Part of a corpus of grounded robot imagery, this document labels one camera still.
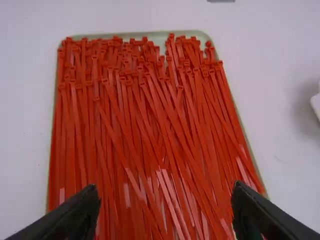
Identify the row of orange cable ties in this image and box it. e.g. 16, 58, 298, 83
47, 32, 266, 240

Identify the pale tray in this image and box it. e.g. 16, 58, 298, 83
44, 29, 270, 213

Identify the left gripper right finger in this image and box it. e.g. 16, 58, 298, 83
230, 179, 320, 240

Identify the white dish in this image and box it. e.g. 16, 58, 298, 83
309, 93, 320, 118

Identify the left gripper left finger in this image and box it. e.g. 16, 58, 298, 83
4, 183, 102, 240

